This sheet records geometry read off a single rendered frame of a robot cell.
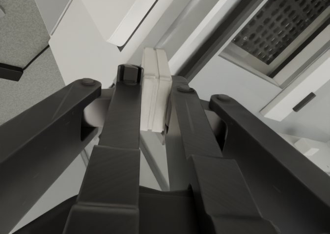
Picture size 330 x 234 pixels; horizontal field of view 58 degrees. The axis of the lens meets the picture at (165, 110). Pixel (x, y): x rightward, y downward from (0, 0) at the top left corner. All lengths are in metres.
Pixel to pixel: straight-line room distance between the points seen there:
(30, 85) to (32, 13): 0.39
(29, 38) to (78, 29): 1.05
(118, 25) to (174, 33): 0.06
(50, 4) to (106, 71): 0.18
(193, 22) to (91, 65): 0.14
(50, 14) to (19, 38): 0.97
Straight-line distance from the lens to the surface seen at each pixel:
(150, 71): 0.15
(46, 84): 1.61
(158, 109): 0.15
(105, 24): 0.30
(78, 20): 0.38
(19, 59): 1.48
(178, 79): 0.17
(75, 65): 0.36
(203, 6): 0.24
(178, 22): 0.26
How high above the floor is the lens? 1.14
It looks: 32 degrees down
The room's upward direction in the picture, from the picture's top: 148 degrees clockwise
